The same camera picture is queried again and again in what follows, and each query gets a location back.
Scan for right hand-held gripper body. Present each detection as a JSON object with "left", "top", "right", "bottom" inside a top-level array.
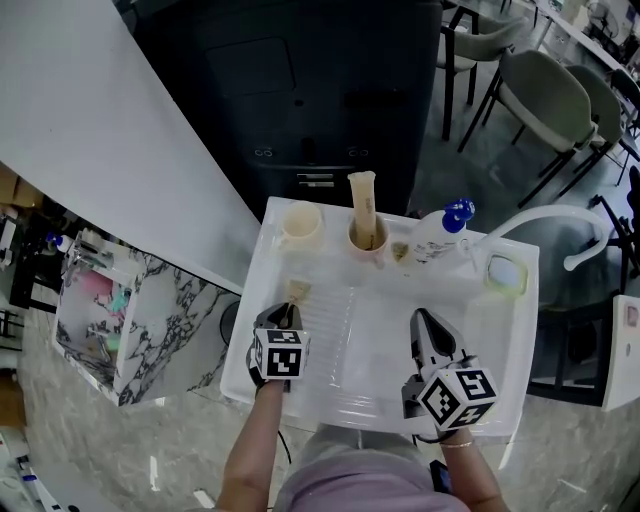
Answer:
[{"left": 401, "top": 351, "right": 501, "bottom": 433}]

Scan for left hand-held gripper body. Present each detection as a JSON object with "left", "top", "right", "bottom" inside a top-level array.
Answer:
[{"left": 247, "top": 324, "right": 312, "bottom": 394}]

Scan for beige toothpaste tube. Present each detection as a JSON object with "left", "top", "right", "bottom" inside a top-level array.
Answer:
[
  {"left": 284, "top": 279, "right": 312, "bottom": 322},
  {"left": 346, "top": 170, "right": 380, "bottom": 249}
]

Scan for cream cup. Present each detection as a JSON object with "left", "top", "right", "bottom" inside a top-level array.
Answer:
[
  {"left": 276, "top": 200, "right": 327, "bottom": 252},
  {"left": 346, "top": 211, "right": 391, "bottom": 270}
]

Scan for person's right forearm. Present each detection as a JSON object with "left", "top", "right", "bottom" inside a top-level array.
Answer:
[{"left": 438, "top": 430, "right": 507, "bottom": 512}]

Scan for person's left forearm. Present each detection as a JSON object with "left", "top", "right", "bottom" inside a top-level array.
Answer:
[{"left": 214, "top": 378, "right": 292, "bottom": 512}]

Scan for white sink basin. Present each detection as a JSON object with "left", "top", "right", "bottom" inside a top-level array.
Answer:
[{"left": 219, "top": 195, "right": 542, "bottom": 436}]

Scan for black pouch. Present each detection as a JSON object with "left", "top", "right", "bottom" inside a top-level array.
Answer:
[{"left": 428, "top": 459, "right": 455, "bottom": 495}]

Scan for pale blue soap bar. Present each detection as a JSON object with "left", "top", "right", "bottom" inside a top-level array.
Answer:
[{"left": 488, "top": 256, "right": 522, "bottom": 289}]

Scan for marble pattern cabinet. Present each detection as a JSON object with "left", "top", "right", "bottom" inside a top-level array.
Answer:
[{"left": 51, "top": 233, "right": 242, "bottom": 408}]

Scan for white pump bottle blue cap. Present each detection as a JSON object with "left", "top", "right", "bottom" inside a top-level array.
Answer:
[{"left": 408, "top": 198, "right": 477, "bottom": 267}]

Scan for person's grey trousers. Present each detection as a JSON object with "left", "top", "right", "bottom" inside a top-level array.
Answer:
[{"left": 293, "top": 423, "right": 427, "bottom": 482}]

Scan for person's lilac shirt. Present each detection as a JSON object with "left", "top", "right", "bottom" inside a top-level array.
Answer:
[{"left": 273, "top": 458, "right": 472, "bottom": 512}]

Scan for white machine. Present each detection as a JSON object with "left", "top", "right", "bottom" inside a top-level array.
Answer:
[{"left": 601, "top": 293, "right": 640, "bottom": 413}]

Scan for white curved faucet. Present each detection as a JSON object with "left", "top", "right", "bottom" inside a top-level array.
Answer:
[{"left": 461, "top": 204, "right": 613, "bottom": 274}]

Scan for black office chair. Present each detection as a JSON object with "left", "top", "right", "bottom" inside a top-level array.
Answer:
[{"left": 589, "top": 164, "right": 640, "bottom": 296}]

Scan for large black appliance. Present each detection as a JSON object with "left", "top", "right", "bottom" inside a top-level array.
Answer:
[{"left": 131, "top": 0, "right": 445, "bottom": 222}]

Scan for green padded chair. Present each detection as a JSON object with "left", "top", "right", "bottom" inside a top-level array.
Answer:
[
  {"left": 563, "top": 63, "right": 627, "bottom": 171},
  {"left": 433, "top": 0, "right": 527, "bottom": 142},
  {"left": 456, "top": 46, "right": 600, "bottom": 210}
]

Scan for long white table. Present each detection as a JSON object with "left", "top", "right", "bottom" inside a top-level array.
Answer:
[{"left": 529, "top": 0, "right": 636, "bottom": 71}]

